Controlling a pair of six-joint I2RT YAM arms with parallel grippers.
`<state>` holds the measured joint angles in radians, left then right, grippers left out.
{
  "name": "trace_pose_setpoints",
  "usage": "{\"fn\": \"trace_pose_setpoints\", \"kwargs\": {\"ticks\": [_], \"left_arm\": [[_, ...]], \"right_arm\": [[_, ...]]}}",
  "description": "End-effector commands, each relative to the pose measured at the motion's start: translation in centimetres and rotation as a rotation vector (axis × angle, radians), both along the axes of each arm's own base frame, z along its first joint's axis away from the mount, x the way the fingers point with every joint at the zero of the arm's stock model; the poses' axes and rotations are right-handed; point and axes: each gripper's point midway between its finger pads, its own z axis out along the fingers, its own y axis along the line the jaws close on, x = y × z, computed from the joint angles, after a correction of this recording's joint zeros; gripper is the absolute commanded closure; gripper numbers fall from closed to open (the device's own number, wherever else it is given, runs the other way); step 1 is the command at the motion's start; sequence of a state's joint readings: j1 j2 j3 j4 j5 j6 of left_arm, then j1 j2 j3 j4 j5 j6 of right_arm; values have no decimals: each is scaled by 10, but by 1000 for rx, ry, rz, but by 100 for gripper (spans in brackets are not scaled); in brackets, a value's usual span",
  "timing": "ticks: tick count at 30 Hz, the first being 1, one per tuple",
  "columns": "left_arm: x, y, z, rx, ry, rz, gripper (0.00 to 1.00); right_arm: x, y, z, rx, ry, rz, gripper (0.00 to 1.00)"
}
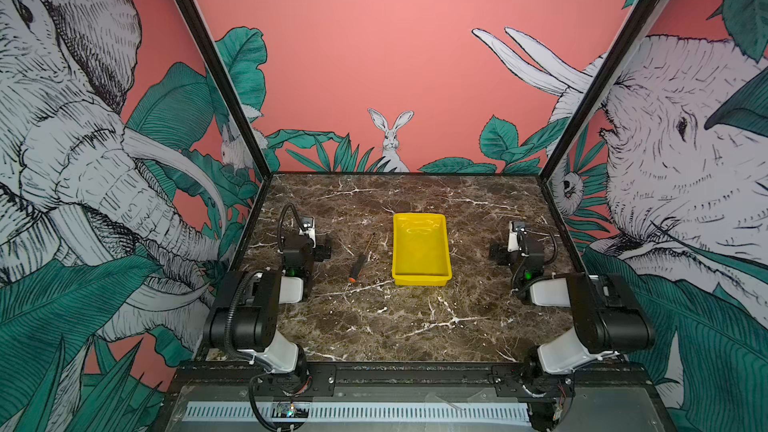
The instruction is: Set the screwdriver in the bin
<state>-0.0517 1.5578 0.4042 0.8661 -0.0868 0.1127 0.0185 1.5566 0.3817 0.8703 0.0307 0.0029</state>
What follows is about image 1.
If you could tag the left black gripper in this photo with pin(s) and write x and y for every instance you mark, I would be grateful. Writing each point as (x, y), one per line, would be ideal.
(298, 252)

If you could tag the black orange screwdriver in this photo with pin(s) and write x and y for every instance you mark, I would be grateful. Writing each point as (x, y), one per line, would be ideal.
(360, 261)

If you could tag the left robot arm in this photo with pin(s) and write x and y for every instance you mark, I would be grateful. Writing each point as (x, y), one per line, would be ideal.
(244, 317)

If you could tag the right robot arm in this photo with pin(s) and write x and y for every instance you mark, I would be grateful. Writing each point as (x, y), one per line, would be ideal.
(607, 318)

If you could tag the yellow plastic bin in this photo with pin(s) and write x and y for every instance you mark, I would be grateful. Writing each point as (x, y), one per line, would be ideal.
(421, 255)

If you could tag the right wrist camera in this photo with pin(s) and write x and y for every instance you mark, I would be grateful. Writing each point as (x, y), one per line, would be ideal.
(516, 236)

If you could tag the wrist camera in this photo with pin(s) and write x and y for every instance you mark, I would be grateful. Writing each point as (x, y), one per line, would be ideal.
(516, 236)
(307, 227)

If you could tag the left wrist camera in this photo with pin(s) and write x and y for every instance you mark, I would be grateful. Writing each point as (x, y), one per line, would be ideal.
(307, 227)

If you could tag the black front mounting rail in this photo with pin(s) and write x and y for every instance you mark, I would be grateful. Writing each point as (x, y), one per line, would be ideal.
(324, 379)

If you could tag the white slotted cable duct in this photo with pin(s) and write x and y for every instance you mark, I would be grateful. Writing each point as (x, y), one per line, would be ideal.
(332, 412)

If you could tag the left black frame post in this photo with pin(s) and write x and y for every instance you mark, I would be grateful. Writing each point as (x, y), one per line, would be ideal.
(207, 47)

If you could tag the black frame post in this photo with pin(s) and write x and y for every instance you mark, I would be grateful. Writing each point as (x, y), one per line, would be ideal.
(641, 18)
(207, 47)

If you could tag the right black frame post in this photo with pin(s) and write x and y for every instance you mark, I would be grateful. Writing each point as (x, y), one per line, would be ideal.
(641, 18)

